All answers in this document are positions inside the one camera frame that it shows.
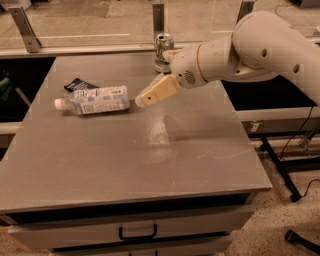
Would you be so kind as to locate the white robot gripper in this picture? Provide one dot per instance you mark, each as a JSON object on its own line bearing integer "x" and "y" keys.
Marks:
{"x": 184, "y": 66}

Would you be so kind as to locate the clear plastic tea bottle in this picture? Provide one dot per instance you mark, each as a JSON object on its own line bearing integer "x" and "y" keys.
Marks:
{"x": 94, "y": 101}

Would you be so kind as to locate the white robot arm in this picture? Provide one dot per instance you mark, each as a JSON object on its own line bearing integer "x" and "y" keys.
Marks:
{"x": 261, "y": 47}

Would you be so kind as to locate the silver green soda can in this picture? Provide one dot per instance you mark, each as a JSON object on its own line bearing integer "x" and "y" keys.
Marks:
{"x": 162, "y": 43}

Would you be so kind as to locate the dark blue snack packet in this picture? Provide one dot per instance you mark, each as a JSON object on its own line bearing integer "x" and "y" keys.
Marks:
{"x": 78, "y": 84}

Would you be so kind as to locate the white horizontal railing bar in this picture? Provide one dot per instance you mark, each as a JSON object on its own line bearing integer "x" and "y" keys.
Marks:
{"x": 44, "y": 52}

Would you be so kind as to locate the black metal stand leg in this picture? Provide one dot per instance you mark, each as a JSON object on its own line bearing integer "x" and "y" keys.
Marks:
{"x": 285, "y": 167}

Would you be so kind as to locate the upper white drawer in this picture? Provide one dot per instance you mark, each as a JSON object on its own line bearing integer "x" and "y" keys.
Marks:
{"x": 105, "y": 230}

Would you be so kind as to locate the white drawer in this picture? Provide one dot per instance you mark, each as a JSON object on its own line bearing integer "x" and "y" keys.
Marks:
{"x": 191, "y": 245}
{"x": 105, "y": 230}

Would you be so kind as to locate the lower white drawer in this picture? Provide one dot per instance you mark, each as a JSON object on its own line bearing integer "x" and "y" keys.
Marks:
{"x": 191, "y": 245}

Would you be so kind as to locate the black object on floor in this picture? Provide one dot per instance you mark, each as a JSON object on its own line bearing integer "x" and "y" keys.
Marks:
{"x": 295, "y": 239}

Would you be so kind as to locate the middle metal railing bracket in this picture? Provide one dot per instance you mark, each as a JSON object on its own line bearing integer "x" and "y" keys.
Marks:
{"x": 158, "y": 18}

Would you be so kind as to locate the metal railing bracket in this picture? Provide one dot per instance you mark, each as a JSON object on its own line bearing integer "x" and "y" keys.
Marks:
{"x": 246, "y": 7}
{"x": 158, "y": 18}
{"x": 31, "y": 42}

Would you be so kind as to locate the right metal railing bracket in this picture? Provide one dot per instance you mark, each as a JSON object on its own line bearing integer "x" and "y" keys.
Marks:
{"x": 246, "y": 7}

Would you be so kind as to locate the left metal railing bracket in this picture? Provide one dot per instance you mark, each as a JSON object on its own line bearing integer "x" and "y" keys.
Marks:
{"x": 31, "y": 42}

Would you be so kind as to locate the black upper drawer handle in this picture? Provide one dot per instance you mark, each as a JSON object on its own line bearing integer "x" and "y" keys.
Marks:
{"x": 138, "y": 233}

